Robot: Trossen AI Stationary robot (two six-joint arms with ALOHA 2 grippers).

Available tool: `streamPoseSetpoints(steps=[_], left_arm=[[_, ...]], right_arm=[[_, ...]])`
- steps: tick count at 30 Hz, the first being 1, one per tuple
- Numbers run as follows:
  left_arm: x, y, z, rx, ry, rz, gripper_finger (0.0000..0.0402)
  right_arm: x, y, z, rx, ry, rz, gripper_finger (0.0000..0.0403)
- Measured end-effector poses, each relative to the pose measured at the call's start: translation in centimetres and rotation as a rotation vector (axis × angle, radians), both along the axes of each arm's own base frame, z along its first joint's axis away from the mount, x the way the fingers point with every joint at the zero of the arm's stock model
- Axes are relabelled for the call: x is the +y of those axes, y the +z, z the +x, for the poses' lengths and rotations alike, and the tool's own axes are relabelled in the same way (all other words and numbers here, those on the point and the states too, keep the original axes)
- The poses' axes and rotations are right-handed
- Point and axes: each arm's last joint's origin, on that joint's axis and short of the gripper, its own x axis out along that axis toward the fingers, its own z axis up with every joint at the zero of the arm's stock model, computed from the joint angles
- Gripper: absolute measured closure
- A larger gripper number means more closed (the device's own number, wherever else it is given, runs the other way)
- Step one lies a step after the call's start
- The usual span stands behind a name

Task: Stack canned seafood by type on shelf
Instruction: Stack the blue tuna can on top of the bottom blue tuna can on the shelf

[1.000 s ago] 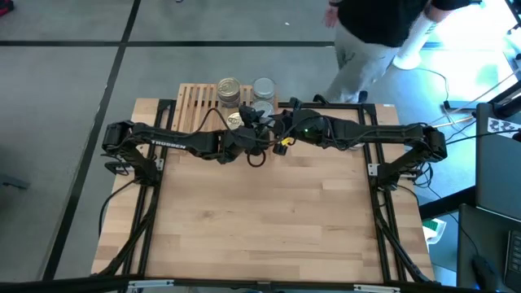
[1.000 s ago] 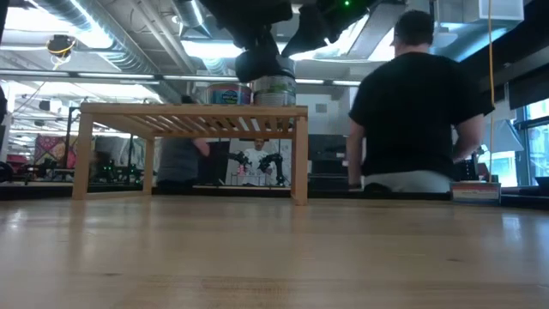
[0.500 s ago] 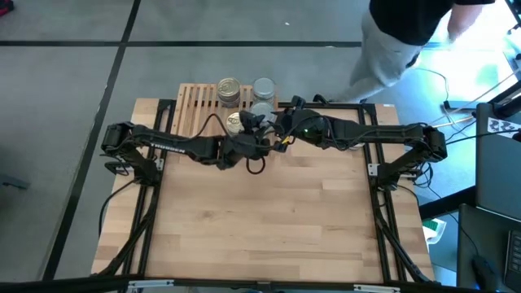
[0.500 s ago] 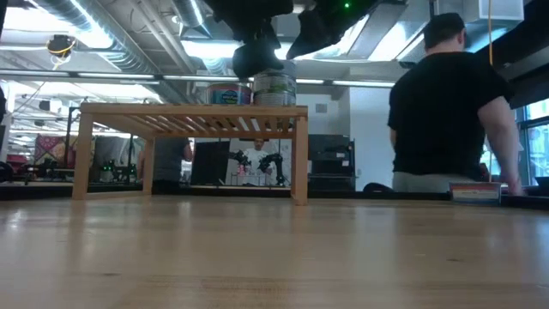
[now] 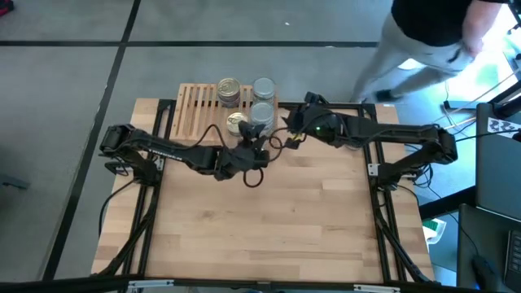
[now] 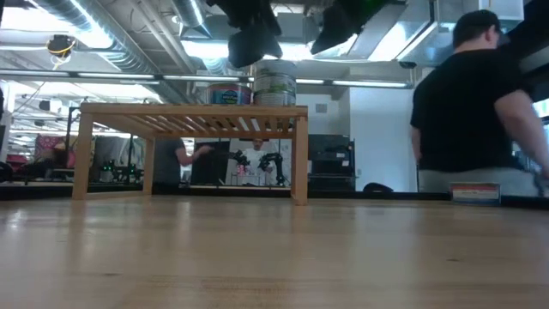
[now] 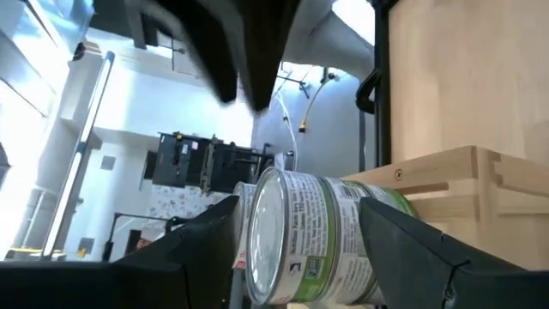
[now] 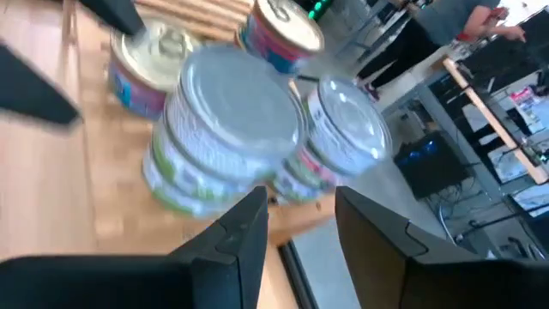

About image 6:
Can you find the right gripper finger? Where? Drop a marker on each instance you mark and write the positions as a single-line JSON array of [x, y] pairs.
[[255, 49], [339, 26]]

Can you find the Wild Planet salmon can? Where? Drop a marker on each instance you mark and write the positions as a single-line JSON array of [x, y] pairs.
[[229, 96], [475, 195]]

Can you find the black background robot arm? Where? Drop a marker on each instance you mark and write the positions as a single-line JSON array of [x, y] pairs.
[[274, 165], [120, 169], [238, 159]]

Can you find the wooden slatted shelf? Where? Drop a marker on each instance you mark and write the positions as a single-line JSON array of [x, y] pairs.
[[193, 110]]

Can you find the person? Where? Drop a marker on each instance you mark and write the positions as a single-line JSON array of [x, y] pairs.
[[256, 161], [463, 107], [167, 163]]

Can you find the black standing panel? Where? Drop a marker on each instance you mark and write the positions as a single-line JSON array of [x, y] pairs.
[[218, 165]]

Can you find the long ceiling light strip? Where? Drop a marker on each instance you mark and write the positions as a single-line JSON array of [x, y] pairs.
[[116, 76]]

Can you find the black and yellow ceiling reel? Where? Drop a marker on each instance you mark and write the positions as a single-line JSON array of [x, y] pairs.
[[61, 45]]

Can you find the pink patterned cloth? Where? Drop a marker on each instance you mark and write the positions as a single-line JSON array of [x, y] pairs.
[[53, 150]]

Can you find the silver rectangular ceiling duct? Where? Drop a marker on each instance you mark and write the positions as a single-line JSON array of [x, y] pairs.
[[412, 38]]

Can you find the silver corrugated ceiling duct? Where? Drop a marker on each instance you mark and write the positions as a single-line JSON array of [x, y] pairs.
[[107, 38]]

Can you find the black aluminium table frame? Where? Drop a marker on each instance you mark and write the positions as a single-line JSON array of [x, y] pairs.
[[407, 196]]

